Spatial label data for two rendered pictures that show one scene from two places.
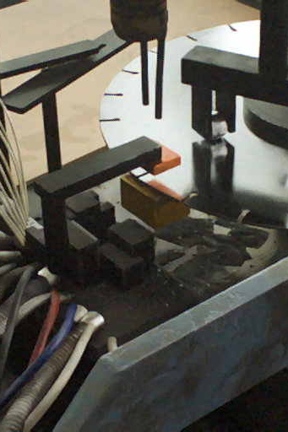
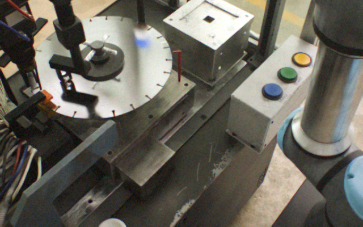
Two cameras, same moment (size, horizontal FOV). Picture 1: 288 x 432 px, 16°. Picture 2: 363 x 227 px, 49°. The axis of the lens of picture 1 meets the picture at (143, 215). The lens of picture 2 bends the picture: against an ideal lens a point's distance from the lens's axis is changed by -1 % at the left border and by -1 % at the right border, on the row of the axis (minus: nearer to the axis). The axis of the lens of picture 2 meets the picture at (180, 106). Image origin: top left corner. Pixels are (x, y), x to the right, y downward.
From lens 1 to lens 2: 0.32 m
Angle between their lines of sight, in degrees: 20
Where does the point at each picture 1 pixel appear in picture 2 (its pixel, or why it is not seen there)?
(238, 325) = (65, 170)
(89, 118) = (38, 38)
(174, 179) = (53, 101)
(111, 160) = (29, 104)
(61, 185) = (12, 117)
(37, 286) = (13, 142)
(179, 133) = (54, 79)
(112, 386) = (28, 200)
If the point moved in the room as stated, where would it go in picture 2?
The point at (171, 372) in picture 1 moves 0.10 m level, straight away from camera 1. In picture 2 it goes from (46, 189) to (46, 141)
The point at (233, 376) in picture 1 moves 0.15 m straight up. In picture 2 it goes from (68, 180) to (47, 133)
